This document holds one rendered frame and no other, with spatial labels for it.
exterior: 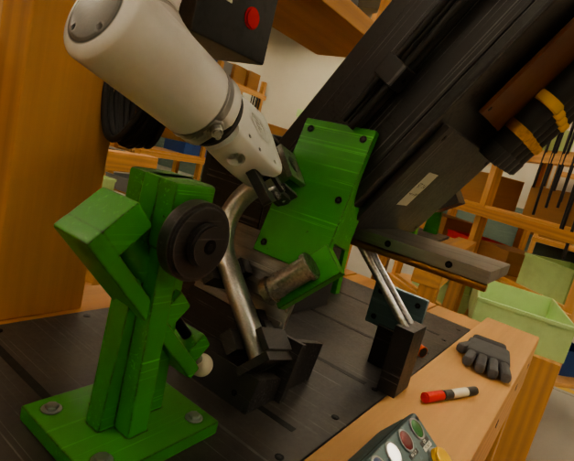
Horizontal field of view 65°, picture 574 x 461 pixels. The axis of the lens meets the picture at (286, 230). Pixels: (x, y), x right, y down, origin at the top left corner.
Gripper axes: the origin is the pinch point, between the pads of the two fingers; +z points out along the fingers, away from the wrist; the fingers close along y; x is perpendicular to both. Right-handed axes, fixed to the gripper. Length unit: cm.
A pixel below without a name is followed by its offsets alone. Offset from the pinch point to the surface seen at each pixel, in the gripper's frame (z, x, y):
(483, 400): 36, -10, -36
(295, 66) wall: 743, 108, 751
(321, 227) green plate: 3.0, -2.7, -9.6
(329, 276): 2.9, -1.4, -16.4
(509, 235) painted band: 866, -128, 213
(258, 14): -0.4, -5.9, 28.3
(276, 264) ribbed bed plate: 5.8, 6.3, -10.5
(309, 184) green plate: 2.8, -3.3, -2.9
